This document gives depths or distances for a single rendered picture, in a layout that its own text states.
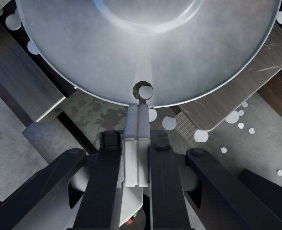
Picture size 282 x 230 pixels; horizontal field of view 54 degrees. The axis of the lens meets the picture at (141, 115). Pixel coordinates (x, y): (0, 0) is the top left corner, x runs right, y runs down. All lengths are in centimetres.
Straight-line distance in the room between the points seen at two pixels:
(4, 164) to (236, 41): 105
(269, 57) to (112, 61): 17
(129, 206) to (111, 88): 24
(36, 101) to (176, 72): 20
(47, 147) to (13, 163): 74
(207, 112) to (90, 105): 20
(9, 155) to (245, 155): 92
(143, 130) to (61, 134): 31
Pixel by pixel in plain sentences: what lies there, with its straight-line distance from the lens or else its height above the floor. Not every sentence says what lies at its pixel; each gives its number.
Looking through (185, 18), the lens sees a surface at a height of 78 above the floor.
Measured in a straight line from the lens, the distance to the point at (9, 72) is 42.
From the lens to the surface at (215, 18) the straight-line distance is 33.
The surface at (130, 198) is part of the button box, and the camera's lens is 47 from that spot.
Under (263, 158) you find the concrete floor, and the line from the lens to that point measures 119.
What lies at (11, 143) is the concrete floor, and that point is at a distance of 120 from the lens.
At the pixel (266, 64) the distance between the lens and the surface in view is 33.
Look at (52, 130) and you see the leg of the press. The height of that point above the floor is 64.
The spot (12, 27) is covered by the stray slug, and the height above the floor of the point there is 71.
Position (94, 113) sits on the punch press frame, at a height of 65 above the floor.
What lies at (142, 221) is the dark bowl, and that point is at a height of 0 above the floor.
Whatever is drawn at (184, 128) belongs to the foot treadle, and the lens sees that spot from 93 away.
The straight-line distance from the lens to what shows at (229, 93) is 32.
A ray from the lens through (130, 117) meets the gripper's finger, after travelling 18.
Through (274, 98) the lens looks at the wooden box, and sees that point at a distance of 111.
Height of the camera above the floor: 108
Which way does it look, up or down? 90 degrees down
